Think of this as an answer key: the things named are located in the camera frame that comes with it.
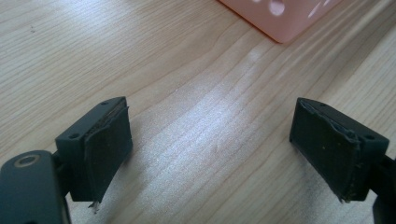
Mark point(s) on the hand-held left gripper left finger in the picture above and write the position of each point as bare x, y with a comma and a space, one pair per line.
99, 149

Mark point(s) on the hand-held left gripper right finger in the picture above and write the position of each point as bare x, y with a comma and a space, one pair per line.
333, 146

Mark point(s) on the pink perforated plastic basket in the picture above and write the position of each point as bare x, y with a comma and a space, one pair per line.
280, 17

